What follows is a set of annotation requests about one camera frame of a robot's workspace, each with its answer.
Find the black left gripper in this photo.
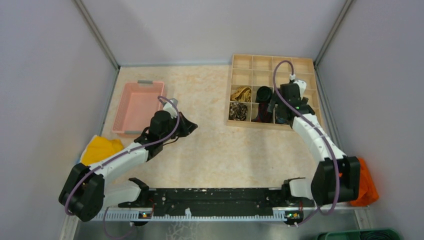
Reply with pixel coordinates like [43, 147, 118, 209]
[161, 111, 198, 143]

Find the navy floral tie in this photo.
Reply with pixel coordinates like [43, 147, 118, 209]
[274, 114, 290, 125]

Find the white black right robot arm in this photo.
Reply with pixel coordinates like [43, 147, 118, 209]
[271, 82, 361, 206]

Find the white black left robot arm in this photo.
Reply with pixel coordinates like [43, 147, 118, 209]
[58, 110, 198, 222]

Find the dark green rolled tie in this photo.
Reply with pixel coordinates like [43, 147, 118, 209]
[255, 86, 273, 104]

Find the red navy rolled tie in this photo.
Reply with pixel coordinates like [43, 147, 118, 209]
[251, 103, 273, 123]

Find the wooden compartment organizer box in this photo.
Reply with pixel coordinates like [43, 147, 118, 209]
[225, 54, 325, 131]

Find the yellow patterned rolled tie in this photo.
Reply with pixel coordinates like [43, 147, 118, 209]
[230, 86, 252, 103]

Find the black brown floral rolled tie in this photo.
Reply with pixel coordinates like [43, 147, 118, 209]
[228, 102, 248, 121]

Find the pink plastic basket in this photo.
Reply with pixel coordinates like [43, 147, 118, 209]
[112, 80, 166, 137]

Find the yellow cloth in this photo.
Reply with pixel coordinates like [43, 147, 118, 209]
[80, 135, 124, 166]

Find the orange cloth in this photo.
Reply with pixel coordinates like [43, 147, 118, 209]
[349, 158, 380, 207]

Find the green bin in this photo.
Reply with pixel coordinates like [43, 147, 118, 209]
[315, 228, 404, 240]

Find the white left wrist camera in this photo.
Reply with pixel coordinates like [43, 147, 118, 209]
[162, 98, 179, 119]

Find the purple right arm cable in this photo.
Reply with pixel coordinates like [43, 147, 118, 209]
[272, 59, 341, 228]

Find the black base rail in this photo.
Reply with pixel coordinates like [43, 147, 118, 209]
[118, 188, 315, 217]

